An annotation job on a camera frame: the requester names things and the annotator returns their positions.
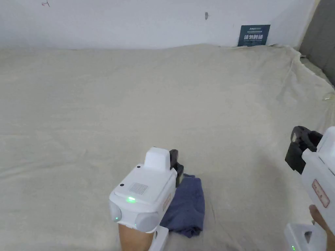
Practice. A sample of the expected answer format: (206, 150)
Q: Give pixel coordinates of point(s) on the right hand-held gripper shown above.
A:
(323, 167)

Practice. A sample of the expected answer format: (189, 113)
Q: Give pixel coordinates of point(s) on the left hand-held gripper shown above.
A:
(142, 187)

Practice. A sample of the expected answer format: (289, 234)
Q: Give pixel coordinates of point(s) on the dark blue garment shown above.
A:
(187, 206)

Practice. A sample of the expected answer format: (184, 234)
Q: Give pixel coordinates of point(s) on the person's left hand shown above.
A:
(133, 239)

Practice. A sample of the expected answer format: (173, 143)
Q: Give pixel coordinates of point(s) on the person's right hand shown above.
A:
(324, 222)

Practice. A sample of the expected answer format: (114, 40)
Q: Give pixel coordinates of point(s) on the bed with beige sheet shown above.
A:
(104, 104)

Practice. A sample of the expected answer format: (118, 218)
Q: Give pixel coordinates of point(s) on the grey padded headboard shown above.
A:
(322, 39)

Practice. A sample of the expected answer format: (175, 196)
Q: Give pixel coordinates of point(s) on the dark blue sign card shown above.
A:
(253, 35)

